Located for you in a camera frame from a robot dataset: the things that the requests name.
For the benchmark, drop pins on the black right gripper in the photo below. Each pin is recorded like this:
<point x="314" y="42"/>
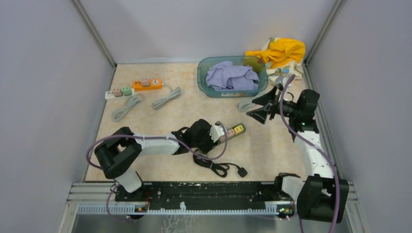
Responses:
<point x="260" y="114"/>

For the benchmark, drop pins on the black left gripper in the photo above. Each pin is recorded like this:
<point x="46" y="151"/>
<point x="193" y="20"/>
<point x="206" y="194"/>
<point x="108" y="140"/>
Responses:
<point x="210" y="146"/>

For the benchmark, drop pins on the green power strip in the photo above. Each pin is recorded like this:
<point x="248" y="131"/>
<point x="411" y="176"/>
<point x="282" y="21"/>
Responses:
<point x="233" y="127"/>

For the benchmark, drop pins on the yellow usb charger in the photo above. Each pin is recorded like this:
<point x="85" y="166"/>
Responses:
<point x="238" y="129"/>

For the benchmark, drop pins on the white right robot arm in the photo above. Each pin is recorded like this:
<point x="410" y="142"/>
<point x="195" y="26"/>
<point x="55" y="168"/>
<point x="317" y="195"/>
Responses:
<point x="323" y="195"/>

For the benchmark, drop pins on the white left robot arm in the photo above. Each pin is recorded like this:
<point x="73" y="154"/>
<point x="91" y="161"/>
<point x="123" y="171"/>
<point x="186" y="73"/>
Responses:
<point x="116" y="153"/>

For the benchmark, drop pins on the teal plastic basin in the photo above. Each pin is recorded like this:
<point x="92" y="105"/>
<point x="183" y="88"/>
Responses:
<point x="257" y="65"/>

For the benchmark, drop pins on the white patterned cloth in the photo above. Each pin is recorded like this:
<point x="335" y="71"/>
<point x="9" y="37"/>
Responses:
<point x="291" y="68"/>

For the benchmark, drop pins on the purple cloth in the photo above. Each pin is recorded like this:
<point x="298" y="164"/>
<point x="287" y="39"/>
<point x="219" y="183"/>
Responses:
<point x="225" y="76"/>

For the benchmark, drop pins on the yellow cloth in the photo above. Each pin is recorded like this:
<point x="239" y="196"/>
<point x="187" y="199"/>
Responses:
<point x="280" y="52"/>

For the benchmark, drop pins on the orange power strip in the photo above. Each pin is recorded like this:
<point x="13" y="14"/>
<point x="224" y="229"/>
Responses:
<point x="155" y="84"/>

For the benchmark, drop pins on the green charger on white strip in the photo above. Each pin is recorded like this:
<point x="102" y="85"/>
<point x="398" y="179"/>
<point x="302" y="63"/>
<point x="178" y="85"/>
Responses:
<point x="126" y="91"/>

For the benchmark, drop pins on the pink charger on white strip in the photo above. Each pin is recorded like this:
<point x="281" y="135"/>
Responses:
<point x="117" y="92"/>

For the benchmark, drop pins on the small white power strip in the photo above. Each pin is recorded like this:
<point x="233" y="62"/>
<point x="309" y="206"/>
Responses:
<point x="109" y="96"/>

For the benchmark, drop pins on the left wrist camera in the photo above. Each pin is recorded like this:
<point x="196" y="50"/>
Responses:
<point x="216" y="132"/>

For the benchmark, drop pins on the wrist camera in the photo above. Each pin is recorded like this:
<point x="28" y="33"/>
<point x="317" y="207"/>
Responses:
<point x="216" y="132"/>
<point x="281" y="83"/>

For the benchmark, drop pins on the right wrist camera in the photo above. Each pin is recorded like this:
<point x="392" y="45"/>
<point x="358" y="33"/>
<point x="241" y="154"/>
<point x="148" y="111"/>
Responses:
<point x="281" y="83"/>

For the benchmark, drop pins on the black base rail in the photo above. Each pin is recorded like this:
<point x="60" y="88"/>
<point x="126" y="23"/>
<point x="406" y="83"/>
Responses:
<point x="209" y="197"/>

